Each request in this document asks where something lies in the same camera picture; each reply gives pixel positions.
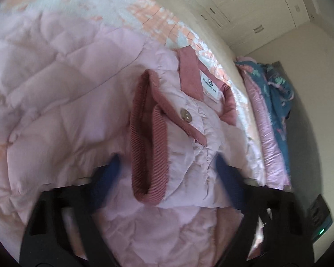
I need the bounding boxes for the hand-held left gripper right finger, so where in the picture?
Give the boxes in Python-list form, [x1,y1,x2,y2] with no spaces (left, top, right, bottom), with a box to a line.
[214,154,316,267]

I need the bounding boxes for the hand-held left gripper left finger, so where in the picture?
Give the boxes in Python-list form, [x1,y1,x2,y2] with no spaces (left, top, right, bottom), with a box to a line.
[19,153,123,267]

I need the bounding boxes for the pink puffer jacket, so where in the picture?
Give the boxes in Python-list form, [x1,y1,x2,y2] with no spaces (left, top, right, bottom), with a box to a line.
[0,12,263,267]

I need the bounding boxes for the grey headboard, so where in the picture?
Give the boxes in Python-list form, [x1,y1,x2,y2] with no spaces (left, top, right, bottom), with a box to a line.
[267,60,327,201]

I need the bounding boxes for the blue and pink quilt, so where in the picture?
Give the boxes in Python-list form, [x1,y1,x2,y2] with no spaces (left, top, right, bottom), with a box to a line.
[234,56,295,190]

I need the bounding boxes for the orange and white blanket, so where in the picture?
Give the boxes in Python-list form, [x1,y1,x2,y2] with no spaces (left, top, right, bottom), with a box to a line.
[0,0,265,184]

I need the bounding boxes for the white wardrobe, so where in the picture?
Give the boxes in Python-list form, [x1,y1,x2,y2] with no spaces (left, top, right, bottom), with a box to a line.
[181,0,315,51]

